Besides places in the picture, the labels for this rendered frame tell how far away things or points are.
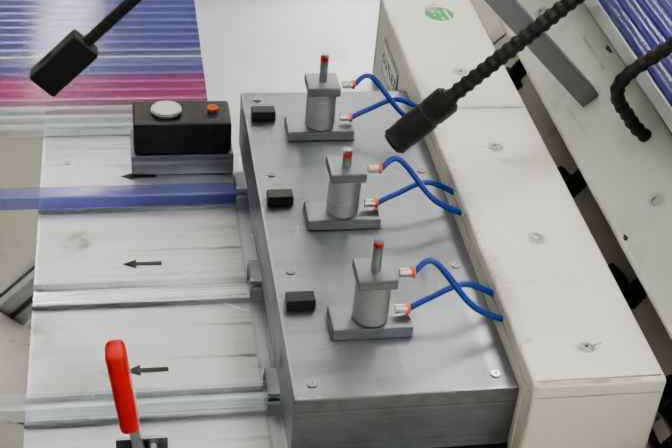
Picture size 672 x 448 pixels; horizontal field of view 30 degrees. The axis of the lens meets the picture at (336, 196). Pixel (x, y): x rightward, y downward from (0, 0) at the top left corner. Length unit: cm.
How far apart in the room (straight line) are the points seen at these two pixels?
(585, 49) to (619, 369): 32
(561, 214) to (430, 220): 9
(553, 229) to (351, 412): 20
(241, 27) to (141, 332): 44
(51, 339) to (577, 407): 34
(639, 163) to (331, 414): 28
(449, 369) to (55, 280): 30
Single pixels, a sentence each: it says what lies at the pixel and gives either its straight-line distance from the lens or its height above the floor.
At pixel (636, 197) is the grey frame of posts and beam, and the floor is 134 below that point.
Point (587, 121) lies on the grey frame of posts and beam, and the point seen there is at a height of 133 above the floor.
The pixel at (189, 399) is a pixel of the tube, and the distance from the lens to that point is 79.
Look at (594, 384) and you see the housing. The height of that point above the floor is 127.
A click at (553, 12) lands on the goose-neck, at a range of 73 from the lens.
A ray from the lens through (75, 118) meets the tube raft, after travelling 105.
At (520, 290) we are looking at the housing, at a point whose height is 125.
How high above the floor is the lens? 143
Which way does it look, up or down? 17 degrees down
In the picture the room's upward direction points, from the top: 52 degrees clockwise
